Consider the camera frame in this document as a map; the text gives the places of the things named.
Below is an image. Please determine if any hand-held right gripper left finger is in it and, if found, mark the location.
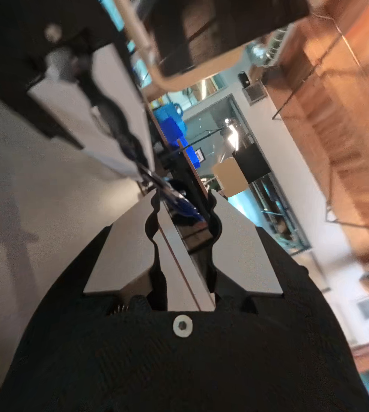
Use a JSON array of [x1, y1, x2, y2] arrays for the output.
[[83, 189, 168, 311]]

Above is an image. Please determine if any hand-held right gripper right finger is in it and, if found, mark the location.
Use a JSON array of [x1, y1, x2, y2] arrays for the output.
[[206, 189, 284, 310]]

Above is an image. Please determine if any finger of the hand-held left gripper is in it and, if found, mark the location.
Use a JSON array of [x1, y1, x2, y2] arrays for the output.
[[27, 68, 144, 181], [89, 43, 155, 173]]

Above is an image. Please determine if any blue grip ballpoint pen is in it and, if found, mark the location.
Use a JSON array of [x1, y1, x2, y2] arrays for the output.
[[136, 161, 207, 223]]

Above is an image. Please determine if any blue toolbox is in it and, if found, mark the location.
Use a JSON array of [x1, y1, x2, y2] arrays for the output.
[[154, 104, 185, 129]]

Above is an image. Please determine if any small blue parts bin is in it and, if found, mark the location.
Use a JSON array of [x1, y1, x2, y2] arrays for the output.
[[162, 117, 188, 142], [179, 145, 204, 169]]

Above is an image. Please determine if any small wooden board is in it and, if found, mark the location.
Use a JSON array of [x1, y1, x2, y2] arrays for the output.
[[212, 158, 249, 197]]

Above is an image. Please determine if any wooden top office table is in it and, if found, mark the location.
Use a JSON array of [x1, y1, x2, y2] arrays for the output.
[[176, 138, 211, 206]]

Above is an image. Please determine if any studio light on tripod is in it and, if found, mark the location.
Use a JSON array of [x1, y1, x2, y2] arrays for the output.
[[168, 117, 239, 158]]

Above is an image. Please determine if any wall air vent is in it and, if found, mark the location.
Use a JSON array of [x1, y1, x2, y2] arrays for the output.
[[242, 82, 267, 106]]

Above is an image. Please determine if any silver ventilation duct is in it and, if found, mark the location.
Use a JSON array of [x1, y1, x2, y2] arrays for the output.
[[245, 27, 296, 68]]

